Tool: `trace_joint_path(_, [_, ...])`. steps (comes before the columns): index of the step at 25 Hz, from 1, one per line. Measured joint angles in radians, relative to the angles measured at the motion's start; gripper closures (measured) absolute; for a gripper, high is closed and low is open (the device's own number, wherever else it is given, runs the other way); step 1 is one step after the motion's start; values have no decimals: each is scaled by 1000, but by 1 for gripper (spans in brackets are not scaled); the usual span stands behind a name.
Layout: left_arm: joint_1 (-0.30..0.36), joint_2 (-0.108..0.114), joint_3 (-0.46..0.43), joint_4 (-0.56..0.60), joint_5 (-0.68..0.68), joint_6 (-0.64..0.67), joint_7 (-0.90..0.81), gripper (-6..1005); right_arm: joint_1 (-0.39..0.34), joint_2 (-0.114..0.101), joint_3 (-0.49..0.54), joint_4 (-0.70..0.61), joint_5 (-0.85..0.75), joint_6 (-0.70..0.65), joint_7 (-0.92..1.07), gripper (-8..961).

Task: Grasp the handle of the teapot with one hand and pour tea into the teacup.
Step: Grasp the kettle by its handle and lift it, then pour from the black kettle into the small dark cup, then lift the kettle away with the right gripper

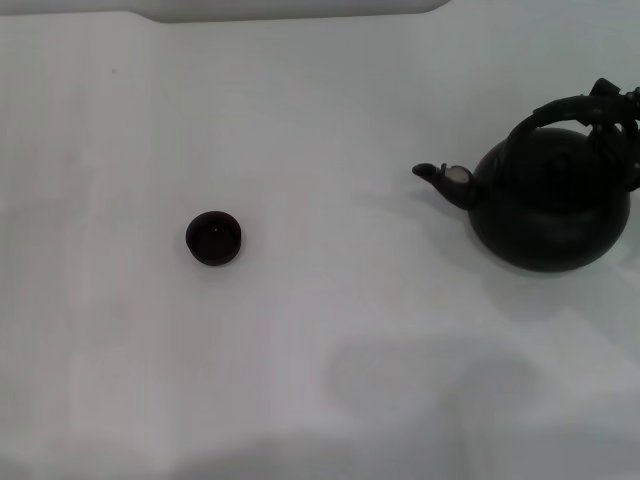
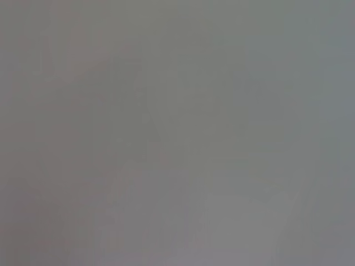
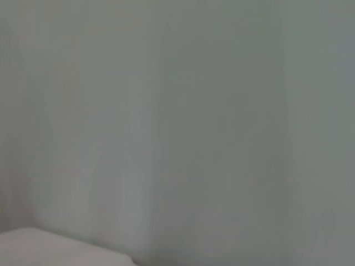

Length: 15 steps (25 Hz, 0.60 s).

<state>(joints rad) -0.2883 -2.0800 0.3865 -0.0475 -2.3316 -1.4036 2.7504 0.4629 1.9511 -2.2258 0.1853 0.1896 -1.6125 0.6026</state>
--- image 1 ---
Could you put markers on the small dark brown teacup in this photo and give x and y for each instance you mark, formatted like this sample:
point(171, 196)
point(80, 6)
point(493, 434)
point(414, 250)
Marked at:
point(214, 240)

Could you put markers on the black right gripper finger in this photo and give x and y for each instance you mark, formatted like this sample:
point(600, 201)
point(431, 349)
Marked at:
point(607, 136)
point(605, 89)

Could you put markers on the black round teapot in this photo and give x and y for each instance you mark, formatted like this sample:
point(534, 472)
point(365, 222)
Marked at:
point(545, 220)

